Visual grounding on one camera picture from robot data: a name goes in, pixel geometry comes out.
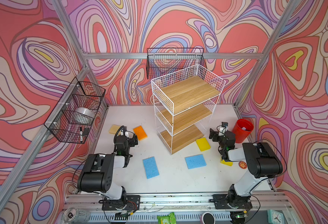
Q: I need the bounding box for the beige sponge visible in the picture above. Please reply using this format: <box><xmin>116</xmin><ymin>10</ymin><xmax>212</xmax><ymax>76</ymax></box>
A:
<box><xmin>109</xmin><ymin>125</ymin><xmax>121</xmax><ymax>134</ymax></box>

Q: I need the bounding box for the yellow sponge near shelf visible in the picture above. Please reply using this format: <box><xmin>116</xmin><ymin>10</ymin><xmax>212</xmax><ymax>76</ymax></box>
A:
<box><xmin>195</xmin><ymin>137</ymin><xmax>211</xmax><ymax>152</ymax></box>

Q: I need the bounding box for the black wire basket wall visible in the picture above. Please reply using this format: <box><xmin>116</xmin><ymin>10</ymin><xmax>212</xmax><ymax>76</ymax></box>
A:
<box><xmin>146</xmin><ymin>47</ymin><xmax>206</xmax><ymax>79</ymax></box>
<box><xmin>44</xmin><ymin>78</ymin><xmax>106</xmax><ymax>144</ymax></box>

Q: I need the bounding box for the teal alarm clock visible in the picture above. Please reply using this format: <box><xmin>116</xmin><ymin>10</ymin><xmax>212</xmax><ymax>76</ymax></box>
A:
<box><xmin>267</xmin><ymin>210</ymin><xmax>285</xmax><ymax>224</ymax></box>

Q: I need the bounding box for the black wire basket back wall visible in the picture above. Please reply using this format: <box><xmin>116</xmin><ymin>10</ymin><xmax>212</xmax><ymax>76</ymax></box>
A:
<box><xmin>146</xmin><ymin>47</ymin><xmax>206</xmax><ymax>79</ymax></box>

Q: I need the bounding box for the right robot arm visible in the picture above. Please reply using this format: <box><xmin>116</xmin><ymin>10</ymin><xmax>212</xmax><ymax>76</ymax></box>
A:
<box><xmin>209</xmin><ymin>129</ymin><xmax>283</xmax><ymax>209</ymax></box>

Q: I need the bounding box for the orange sponge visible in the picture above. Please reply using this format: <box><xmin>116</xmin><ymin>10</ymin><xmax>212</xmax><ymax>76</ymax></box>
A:
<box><xmin>133</xmin><ymin>126</ymin><xmax>148</xmax><ymax>141</ymax></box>

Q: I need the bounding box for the green wipes packet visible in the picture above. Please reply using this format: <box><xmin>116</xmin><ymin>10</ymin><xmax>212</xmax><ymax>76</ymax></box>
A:
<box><xmin>157</xmin><ymin>212</ymin><xmax>177</xmax><ymax>224</ymax></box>

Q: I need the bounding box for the black wire basket left wall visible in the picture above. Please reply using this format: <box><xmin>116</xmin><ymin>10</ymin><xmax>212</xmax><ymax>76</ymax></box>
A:
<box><xmin>44</xmin><ymin>78</ymin><xmax>106</xmax><ymax>144</ymax></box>

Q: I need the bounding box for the black round speaker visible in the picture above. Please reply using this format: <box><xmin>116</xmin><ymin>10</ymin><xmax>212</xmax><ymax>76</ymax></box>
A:
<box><xmin>200</xmin><ymin>212</ymin><xmax>215</xmax><ymax>224</ymax></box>

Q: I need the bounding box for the white wire wooden shelf rack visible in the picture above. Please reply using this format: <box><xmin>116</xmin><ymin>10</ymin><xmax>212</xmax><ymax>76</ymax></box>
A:
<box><xmin>151</xmin><ymin>64</ymin><xmax>226</xmax><ymax>155</ymax></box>

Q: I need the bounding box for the yellow sponge right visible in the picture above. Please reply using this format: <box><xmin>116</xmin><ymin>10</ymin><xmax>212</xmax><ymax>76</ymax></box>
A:
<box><xmin>220</xmin><ymin>159</ymin><xmax>233</xmax><ymax>167</ymax></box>

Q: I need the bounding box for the silver drink can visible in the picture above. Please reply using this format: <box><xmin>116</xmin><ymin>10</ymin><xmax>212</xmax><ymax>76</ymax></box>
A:
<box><xmin>63</xmin><ymin>208</ymin><xmax>91</xmax><ymax>224</ymax></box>

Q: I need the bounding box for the red round sticker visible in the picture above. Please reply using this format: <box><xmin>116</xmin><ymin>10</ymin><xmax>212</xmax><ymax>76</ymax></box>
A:
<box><xmin>238</xmin><ymin>161</ymin><xmax>248</xmax><ymax>169</ymax></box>

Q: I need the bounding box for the silver tape roll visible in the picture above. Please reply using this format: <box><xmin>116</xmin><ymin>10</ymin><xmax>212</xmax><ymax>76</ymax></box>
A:
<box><xmin>70</xmin><ymin>107</ymin><xmax>95</xmax><ymax>125</ymax></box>

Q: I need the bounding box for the red plastic cup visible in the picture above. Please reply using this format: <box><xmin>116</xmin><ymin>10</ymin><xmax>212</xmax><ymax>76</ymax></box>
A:
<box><xmin>232</xmin><ymin>119</ymin><xmax>254</xmax><ymax>143</ymax></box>

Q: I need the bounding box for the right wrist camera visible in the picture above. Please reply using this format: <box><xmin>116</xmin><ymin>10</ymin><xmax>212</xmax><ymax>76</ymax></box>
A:
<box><xmin>219</xmin><ymin>122</ymin><xmax>228</xmax><ymax>135</ymax></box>

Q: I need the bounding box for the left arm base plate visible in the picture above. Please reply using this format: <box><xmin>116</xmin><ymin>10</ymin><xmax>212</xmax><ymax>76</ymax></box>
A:
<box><xmin>99</xmin><ymin>195</ymin><xmax>141</xmax><ymax>211</ymax></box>

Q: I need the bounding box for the black marker in basket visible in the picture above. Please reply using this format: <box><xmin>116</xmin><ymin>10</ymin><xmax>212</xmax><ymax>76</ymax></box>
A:
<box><xmin>80</xmin><ymin>127</ymin><xmax>83</xmax><ymax>144</ymax></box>

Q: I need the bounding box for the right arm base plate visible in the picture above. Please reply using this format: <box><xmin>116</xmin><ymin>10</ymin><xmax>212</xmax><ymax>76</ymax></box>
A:
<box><xmin>209</xmin><ymin>194</ymin><xmax>253</xmax><ymax>210</ymax></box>

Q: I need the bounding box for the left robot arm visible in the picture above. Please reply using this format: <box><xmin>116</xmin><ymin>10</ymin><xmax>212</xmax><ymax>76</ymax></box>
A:
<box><xmin>77</xmin><ymin>126</ymin><xmax>140</xmax><ymax>212</ymax></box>

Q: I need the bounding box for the blue sponge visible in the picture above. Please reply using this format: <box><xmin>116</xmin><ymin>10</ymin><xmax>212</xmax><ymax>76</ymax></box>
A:
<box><xmin>143</xmin><ymin>157</ymin><xmax>159</xmax><ymax>179</ymax></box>
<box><xmin>185</xmin><ymin>154</ymin><xmax>207</xmax><ymax>169</ymax></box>

